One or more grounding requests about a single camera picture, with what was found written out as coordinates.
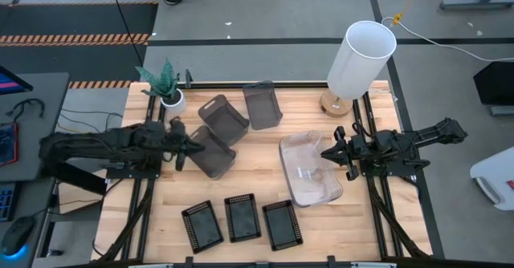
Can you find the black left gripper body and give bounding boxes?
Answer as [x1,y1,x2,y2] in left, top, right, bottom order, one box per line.
[161,116,190,173]

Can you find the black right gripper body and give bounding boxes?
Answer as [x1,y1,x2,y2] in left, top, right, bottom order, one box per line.
[333,124,365,181]

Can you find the smoky gray plastic bin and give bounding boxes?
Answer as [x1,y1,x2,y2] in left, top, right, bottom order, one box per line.
[185,125,238,181]
[198,94,251,147]
[242,79,284,132]

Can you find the black mesh plastic basket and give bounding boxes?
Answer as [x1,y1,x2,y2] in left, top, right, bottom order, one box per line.
[261,198,304,252]
[223,193,263,244]
[181,200,225,255]

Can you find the white plant pot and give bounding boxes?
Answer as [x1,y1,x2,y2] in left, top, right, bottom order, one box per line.
[160,87,188,118]

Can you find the round wooden lamp base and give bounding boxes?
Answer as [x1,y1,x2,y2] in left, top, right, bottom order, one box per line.
[319,89,355,119]

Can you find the green artificial plant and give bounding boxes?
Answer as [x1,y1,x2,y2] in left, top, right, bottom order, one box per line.
[134,58,181,103]

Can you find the white cylindrical lamp shade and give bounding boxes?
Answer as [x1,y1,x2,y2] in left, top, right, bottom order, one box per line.
[326,19,398,101]

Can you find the gray desk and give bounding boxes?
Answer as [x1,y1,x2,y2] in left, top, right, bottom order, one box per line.
[0,71,71,183]

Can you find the black box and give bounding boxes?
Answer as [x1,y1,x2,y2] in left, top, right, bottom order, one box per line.
[473,60,514,107]

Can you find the black striped floor mat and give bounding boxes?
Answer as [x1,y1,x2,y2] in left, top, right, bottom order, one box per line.
[0,2,159,83]

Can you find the red-edged mouse pad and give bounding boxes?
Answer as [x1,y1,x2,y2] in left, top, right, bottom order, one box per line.
[0,122,19,168]

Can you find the computer monitor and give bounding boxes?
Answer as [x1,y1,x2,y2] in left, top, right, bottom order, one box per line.
[0,64,35,97]

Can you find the backlit keyboard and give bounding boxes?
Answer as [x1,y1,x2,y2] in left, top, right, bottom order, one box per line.
[0,182,18,223]

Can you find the black computer mouse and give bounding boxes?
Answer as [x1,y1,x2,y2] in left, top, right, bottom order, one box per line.
[0,215,37,258]

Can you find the black frame rail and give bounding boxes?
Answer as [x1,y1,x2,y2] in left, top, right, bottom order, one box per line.
[55,257,514,268]
[120,95,156,262]
[135,95,167,262]
[362,91,404,259]
[352,93,390,259]
[175,82,328,90]

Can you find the black cable bundle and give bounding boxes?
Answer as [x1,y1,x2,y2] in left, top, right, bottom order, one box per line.
[98,178,155,262]
[367,176,432,259]

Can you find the thin desk cables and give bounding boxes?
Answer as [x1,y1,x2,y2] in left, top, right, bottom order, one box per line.
[55,107,124,135]

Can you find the thin black floor cable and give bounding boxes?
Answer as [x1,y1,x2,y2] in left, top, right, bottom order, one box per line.
[108,0,145,67]

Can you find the white lamp cable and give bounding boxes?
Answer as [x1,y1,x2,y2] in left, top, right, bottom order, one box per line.
[381,15,514,63]

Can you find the yellow cord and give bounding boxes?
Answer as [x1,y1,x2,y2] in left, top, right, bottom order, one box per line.
[392,0,423,26]

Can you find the black cable on desk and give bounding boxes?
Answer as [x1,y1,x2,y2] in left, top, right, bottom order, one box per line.
[5,97,47,121]

